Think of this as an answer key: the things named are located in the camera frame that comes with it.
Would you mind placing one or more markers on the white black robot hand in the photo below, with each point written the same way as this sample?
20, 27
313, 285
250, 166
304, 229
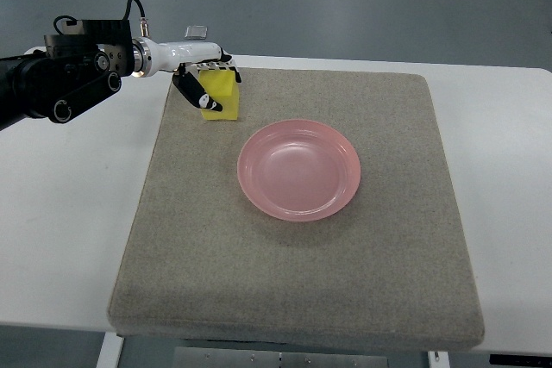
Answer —
177, 58

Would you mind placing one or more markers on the yellow foam block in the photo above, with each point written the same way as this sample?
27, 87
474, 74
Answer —
222, 88

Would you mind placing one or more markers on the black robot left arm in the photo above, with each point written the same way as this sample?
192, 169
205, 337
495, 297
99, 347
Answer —
82, 64

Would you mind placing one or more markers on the upper floor socket plate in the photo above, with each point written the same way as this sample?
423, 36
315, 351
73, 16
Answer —
196, 32

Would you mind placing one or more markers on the pink plate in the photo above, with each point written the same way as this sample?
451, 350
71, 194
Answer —
298, 170

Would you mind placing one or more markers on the grey metal table base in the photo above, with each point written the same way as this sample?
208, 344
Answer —
196, 357

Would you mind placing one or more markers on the white left table leg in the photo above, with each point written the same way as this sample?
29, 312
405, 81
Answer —
110, 351

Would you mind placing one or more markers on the white table leg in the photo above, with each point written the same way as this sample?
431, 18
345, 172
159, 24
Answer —
110, 351
438, 359

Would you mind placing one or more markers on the beige fabric mat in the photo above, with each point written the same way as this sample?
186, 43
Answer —
390, 270

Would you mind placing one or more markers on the white right table leg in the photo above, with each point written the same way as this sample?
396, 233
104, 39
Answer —
438, 359

